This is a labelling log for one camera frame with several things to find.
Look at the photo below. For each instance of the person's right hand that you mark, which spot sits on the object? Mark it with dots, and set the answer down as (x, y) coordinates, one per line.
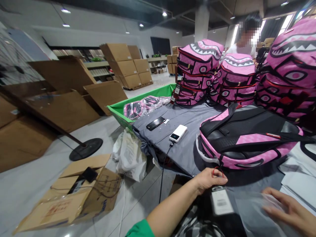
(296, 212)

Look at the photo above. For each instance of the person's left hand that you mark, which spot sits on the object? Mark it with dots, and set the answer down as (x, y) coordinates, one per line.
(205, 181)

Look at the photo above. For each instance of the clear plastic bag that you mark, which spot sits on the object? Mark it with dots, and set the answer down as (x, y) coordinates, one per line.
(256, 212)

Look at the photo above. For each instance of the pile of white sheets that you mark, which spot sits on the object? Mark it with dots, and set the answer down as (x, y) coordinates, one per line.
(301, 172)

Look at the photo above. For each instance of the grey camouflage fabric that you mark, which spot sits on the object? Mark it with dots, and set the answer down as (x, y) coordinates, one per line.
(195, 226)

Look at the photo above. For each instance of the white power bank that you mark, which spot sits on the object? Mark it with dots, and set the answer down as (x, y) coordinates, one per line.
(178, 133)

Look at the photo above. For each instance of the grey table cloth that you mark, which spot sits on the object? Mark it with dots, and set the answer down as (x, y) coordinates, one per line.
(192, 118)

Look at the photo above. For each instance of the black smartphone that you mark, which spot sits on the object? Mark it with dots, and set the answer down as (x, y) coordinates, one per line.
(155, 123)

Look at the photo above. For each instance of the white plastic bags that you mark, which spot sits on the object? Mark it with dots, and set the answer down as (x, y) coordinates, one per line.
(129, 155)

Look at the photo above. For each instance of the dark hang tag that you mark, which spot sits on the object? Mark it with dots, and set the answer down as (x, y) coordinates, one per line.
(174, 95)

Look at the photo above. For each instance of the pink backpack in plastic wrap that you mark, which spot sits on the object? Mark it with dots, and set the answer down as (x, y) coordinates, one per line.
(145, 106)

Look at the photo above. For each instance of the stack of pink shark backpacks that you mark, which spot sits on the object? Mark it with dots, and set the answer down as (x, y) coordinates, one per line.
(196, 74)
(237, 79)
(288, 71)

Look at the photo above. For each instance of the green cart bin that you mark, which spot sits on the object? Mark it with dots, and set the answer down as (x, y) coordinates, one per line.
(118, 112)

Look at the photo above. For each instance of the low shelf with plants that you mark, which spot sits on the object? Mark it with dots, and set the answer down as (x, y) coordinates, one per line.
(159, 63)

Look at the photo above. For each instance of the black standing fan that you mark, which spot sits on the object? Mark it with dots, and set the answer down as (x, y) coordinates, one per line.
(81, 147)

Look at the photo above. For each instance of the stack of cartons on pallet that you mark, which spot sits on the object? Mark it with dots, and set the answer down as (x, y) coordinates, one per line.
(128, 66)

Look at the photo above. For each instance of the open cardboard box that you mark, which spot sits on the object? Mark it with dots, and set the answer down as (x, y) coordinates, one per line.
(69, 207)

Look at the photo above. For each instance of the white storage shelf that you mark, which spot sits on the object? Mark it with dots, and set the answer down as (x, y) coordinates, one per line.
(98, 66)

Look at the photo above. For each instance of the large brown cardboard boxes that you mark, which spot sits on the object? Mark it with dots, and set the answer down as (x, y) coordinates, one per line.
(61, 98)

